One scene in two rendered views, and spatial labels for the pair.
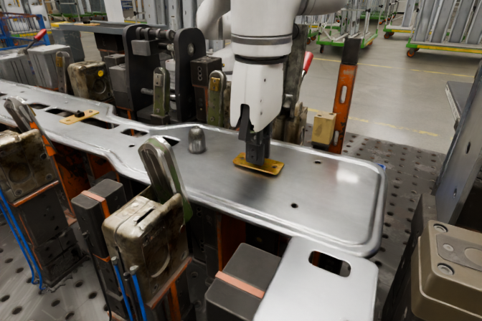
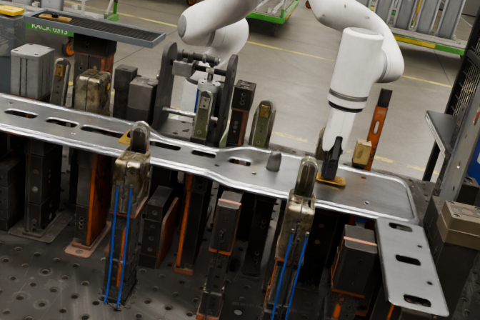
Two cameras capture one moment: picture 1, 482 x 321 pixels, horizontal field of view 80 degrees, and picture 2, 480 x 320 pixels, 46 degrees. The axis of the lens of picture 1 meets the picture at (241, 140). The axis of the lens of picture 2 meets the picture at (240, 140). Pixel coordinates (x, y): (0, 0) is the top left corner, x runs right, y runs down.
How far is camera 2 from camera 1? 0.89 m
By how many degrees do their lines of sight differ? 21
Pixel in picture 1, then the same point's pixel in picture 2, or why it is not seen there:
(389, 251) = not seen: hidden behind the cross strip
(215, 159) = (293, 176)
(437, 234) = (450, 204)
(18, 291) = (93, 311)
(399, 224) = not seen: hidden behind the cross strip
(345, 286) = (412, 235)
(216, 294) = (351, 244)
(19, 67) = not seen: outside the picture
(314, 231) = (385, 214)
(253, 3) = (357, 79)
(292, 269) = (385, 230)
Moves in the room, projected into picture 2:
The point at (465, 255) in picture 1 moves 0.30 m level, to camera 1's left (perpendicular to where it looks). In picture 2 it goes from (462, 211) to (331, 215)
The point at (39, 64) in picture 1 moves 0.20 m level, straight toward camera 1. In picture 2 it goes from (27, 70) to (78, 94)
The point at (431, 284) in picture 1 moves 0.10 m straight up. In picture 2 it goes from (451, 223) to (468, 178)
